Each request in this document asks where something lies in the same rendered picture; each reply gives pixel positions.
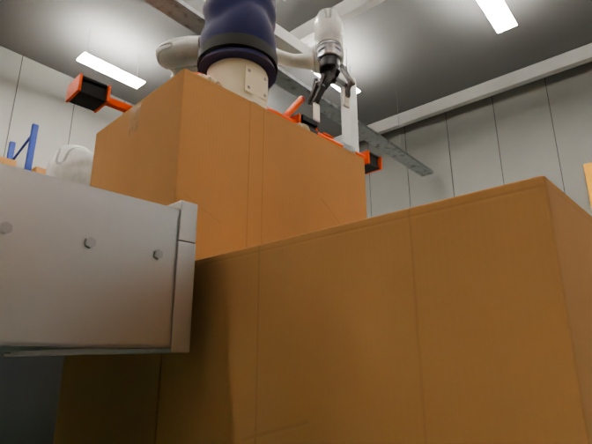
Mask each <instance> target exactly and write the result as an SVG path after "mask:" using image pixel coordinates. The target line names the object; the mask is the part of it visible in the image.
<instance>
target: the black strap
mask: <svg viewBox="0 0 592 444"><path fill-rule="evenodd" d="M225 47H241V48H252V49H254V50H256V51H259V52H261V53H263V54H265V55H266V56H268V57H269V59H270V60H271V62H272V63H273V65H274V68H275V71H276V73H277V74H278V56H277V54H276V51H275V50H274V49H273V47H272V46H271V45H270V44H268V43H267V42H266V41H264V40H262V39H260V38H258V37H255V36H254V35H250V34H247V33H221V34H217V35H214V36H212V37H210V38H209V39H207V40H206V41H204V42H203V43H202V45H201V46H200V48H199V49H198V55H197V69H198V66H199V63H200V62H201V61H202V59H203V58H204V56H205V55H206V54H207V53H209V52H210V51H212V50H214V49H217V48H225Z"/></svg>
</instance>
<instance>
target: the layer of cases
mask: <svg viewBox="0 0 592 444"><path fill-rule="evenodd" d="M53 444H592V216H591V215H589V214H588V213H587V212H586V211H585V210H583V209H582V208H581V207H580V206H579V205H578V204H577V203H576V202H575V201H574V200H572V199H571V198H570V197H569V196H568V195H566V194H565V193H564V192H563V191H562V190H561V189H559V188H558V187H557V186H556V185H555V184H553V183H552V182H551V181H550V180H549V179H547V178H546V177H545V176H542V175H540V176H537V177H533V178H529V179H526V180H522V181H516V182H512V183H508V184H504V185H500V186H497V187H493V188H489V189H483V190H479V191H476V192H472V193H469V194H465V195H461V196H455V197H451V198H447V199H443V200H440V201H436V202H432V203H426V204H422V205H419V206H415V207H411V208H408V209H404V210H400V211H393V212H390V213H386V214H382V215H379V216H375V217H371V218H365V219H361V220H358V221H354V222H351V223H347V224H343V225H340V226H332V227H329V228H325V229H322V230H318V231H314V232H311V233H304V234H301V235H297V236H293V237H290V238H286V239H282V240H275V241H272V242H268V243H264V244H261V245H257V246H253V247H250V248H244V249H240V250H236V251H233V252H228V253H224V254H221V255H215V256H211V257H207V258H204V259H200V260H196V261H195V271H194V286H193V301H192V316H191V331H190V347H189V352H188V353H147V354H107V355H65V356H64V362H63V375H62V381H61V388H60V395H59V402H58V408H57V415H56V422H55V435H54V441H53Z"/></svg>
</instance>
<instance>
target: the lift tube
mask: <svg viewBox="0 0 592 444"><path fill-rule="evenodd" d="M275 2H276V0H206V2H205V4H204V5H203V16H204V19H205V25H204V28H203V31H202V33H201V37H200V46H201V45H202V43H203V42H204V41H206V40H207V39H209V38H210V37H212V36H214V35H217V34H221V33H247V34H250V35H254V36H255V37H258V38H260V39H262V40H264V41H266V42H267V43H268V44H270V45H271V46H272V47H273V49H274V50H275V51H276V53H277V46H276V38H275V35H274V33H275V29H276V10H275ZM226 58H243V59H247V60H249V61H252V62H254V63H257V64H258V65H260V66H261V67H262V68H263V69H264V70H265V71H266V73H267V76H268V90H269V89H270V88H271V87H272V86H273V85H274V84H275V82H276V79H277V73H276V71H275V68H274V65H273V63H272V62H271V60H270V59H269V57H268V56H266V55H265V54H263V53H261V52H259V51H256V50H254V49H252V48H241V47H225V48H217V49H214V50H212V51H210V52H209V53H207V54H206V55H205V56H204V57H203V59H202V61H201V62H200V63H199V66H198V72H200V73H203V74H205V75H206V76H207V70H208V69H209V67H210V66H211V65H212V64H213V63H215V62H217V61H219V60H222V59H226Z"/></svg>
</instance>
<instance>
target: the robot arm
mask: <svg viewBox="0 0 592 444"><path fill-rule="evenodd" d="M200 37H201V35H199V36H183V37H178V38H173V39H171V40H168V41H165V42H163V43H161V44H160V45H159V46H158V47H157V48H156V58H157V62H158V64H159V65H160V66H161V67H163V68H164V69H166V70H171V71H172V72H173V73H172V76H171V78H172V77H173V76H175V75H176V74H177V73H179V72H180V71H181V70H183V69H187V70H190V71H192V72H198V69H197V55H198V49H199V48H200ZM343 42H344V30H343V23H342V19H341V17H340V14H339V12H338V11H337V10H336V9H334V8H325V9H322V10H320V11H319V12H318V14H317V17H316V20H315V23H314V43H315V45H314V46H313V47H311V48H310V49H309V50H308V51H307V52H306V53H303V54H291V53H288V52H285V51H283V50H280V49H277V64H278V65H281V66H285V67H288V68H294V69H307V70H311V71H312V72H313V73H317V74H320V75H321V76H320V78H318V79H316V78H315V79H314V85H313V88H312V91H311V93H310V96H309V99H308V102H307V104H308V105H309V106H311V107H312V113H313V118H314V120H315V121H317V122H320V105H318V104H319V102H320V100H321V98H322V96H323V94H324V92H325V90H327V89H328V87H329V86H331V85H333V84H335V83H336V81H337V82H338V83H340V84H341V85H342V86H344V87H345V88H344V87H343V88H342V93H343V106H344V107H346V108H348V109H349V108H350V99H349V98H350V97H351V88H352V86H355V82H354V81H353V79H352V77H351V76H350V74H349V72H348V71H347V67H346V66H345V65H344V48H343ZM340 71H341V72H342V73H343V75H344V77H345V79H346V80H347V82H348V83H347V84H346V83H345V82H344V81H343V80H342V79H341V78H339V77H338V76H339V74H340ZM322 84H325V86H323V85H322ZM92 168H93V153H92V152H90V151H89V150H88V149H87V148H85V147H83V146H80V145H74V144H67V145H64V146H62V147H61V148H60V149H57V150H56V151H55V153H54V154H53V156H52V157H51V159H50V160H49V163H48V166H47V170H46V173H45V174H46V175H50V176H54V177H57V178H60V179H64V180H67V181H74V182H77V183H81V184H85V185H87V186H90V181H91V174H92Z"/></svg>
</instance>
